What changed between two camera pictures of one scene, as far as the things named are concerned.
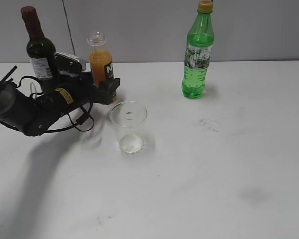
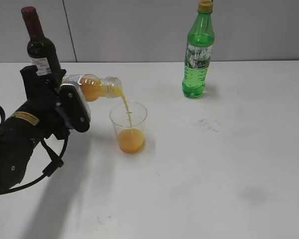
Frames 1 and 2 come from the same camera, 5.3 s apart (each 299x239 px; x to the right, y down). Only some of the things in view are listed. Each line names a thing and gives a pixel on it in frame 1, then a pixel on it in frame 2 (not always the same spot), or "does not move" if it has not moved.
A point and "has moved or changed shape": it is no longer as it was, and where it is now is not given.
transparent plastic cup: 129,117 does not move
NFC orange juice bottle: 100,61 has moved or changed shape
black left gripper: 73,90 -> 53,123
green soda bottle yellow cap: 200,38 does not move
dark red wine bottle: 41,52 does not move
